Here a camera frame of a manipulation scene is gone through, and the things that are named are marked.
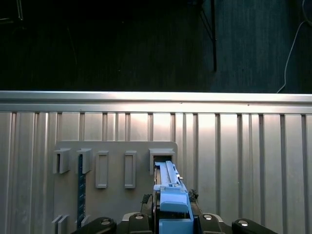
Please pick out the grey plastic parts rack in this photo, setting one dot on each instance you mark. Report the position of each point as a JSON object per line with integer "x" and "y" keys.
{"x": 114, "y": 200}

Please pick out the hard disk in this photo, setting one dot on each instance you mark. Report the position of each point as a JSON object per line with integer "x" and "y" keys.
{"x": 173, "y": 200}

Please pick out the blue RAM stick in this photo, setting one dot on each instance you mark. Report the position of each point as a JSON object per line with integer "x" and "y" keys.
{"x": 81, "y": 195}

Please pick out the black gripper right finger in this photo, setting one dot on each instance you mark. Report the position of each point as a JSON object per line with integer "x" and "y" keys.
{"x": 209, "y": 224}

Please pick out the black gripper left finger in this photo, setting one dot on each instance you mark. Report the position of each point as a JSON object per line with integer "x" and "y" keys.
{"x": 136, "y": 224}

